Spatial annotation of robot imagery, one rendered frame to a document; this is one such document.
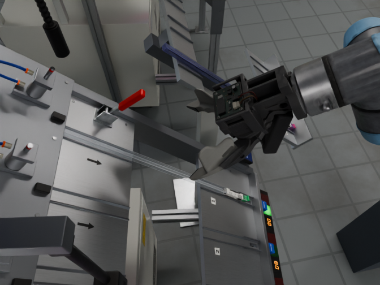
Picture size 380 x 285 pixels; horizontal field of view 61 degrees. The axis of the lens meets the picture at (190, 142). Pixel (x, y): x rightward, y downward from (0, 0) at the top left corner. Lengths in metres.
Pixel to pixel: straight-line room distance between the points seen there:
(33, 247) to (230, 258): 0.59
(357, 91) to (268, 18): 2.12
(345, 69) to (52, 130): 0.40
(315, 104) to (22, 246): 0.39
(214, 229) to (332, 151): 1.29
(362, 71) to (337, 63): 0.03
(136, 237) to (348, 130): 1.44
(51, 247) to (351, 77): 0.39
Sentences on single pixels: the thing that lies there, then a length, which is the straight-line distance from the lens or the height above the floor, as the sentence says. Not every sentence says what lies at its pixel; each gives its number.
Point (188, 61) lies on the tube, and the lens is 0.67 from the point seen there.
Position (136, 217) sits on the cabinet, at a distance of 0.95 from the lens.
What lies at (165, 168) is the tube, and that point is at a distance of 0.65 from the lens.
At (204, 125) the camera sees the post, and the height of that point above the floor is 0.68.
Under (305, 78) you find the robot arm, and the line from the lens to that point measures 0.47.
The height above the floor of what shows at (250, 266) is 0.75.
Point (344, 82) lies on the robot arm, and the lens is 0.46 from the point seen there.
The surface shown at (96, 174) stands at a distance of 0.57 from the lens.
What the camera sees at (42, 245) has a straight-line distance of 0.18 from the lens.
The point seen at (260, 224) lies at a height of 0.73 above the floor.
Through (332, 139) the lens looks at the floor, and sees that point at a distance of 1.96.
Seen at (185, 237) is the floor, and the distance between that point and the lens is 1.57.
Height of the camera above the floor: 1.51
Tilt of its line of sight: 58 degrees down
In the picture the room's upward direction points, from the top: straight up
